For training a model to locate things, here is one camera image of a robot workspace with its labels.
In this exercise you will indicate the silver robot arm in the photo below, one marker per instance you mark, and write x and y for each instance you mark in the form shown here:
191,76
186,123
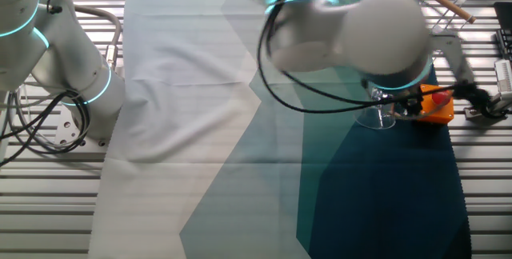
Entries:
380,31

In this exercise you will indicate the blue green white tablecloth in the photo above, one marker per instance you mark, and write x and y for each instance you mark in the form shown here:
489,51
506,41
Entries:
200,131

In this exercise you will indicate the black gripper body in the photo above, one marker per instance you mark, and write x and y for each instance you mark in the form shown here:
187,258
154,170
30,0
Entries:
408,99

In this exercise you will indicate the metal base plate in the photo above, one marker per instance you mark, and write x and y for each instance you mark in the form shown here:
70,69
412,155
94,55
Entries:
66,125

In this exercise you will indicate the orange box with red button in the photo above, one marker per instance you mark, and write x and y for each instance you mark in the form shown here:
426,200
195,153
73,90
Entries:
438,109

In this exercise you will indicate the silver depth camera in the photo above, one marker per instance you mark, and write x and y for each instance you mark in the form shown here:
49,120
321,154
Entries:
505,76

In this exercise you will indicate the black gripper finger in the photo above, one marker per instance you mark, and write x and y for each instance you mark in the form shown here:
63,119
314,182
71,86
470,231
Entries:
414,109

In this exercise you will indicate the black keyboard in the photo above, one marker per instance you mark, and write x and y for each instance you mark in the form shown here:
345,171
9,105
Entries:
505,23

